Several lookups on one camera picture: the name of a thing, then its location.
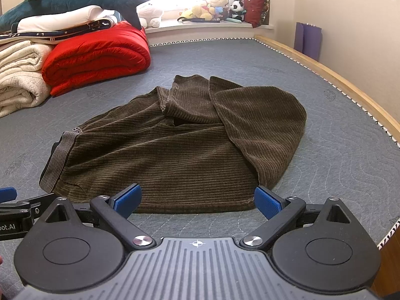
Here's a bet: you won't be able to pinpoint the brown corduroy pants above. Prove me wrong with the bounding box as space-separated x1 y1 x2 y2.
39 75 307 214

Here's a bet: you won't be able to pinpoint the cream folded blanket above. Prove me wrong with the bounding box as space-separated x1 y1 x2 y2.
0 40 53 117

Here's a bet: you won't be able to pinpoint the red folded quilt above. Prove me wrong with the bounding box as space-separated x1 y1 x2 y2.
41 21 151 97

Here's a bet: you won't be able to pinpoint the navy patterned folded cloth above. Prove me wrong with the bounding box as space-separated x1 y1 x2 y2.
1 15 117 45

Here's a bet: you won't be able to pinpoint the blue shark plush toy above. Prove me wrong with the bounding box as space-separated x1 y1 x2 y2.
1 0 150 33

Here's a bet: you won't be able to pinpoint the white plush toy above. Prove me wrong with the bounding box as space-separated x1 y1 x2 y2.
136 2 163 29

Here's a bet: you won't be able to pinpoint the panda plush toy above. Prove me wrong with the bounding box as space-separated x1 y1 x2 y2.
230 0 246 22

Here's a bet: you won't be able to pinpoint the dark red cushion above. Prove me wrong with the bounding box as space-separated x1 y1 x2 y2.
242 0 270 28

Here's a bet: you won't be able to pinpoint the yellow bear plush toy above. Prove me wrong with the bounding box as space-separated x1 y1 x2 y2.
180 0 229 21

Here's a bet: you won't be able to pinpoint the wooden bed frame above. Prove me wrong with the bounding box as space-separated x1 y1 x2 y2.
254 35 399 299

